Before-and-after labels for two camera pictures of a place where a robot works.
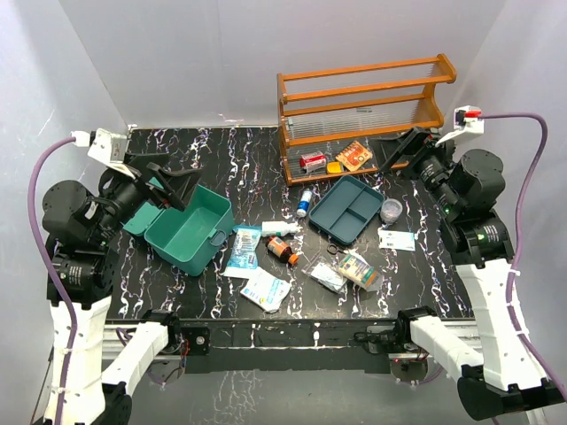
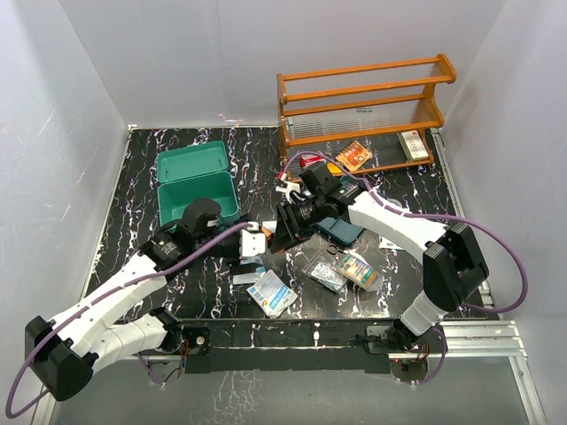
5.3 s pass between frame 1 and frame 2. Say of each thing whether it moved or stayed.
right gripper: moved
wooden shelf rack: stayed
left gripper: moved
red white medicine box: stayed
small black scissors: stayed
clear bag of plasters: stayed
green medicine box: moved
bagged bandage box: stayed
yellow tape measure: stayed
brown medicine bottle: moved
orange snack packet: stayed
